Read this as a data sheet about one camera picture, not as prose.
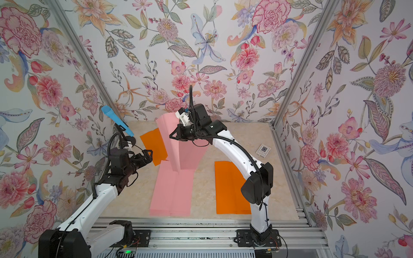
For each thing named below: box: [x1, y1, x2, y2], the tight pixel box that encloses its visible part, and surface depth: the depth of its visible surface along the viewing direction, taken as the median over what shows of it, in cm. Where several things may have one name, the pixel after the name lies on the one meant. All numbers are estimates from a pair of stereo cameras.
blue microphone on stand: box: [101, 105, 135, 137], surface depth 93 cm
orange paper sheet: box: [214, 161, 252, 215], surface depth 90 cm
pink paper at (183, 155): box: [156, 112, 210, 171], surface depth 72 cm
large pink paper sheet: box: [149, 159, 196, 217], surface depth 89 cm
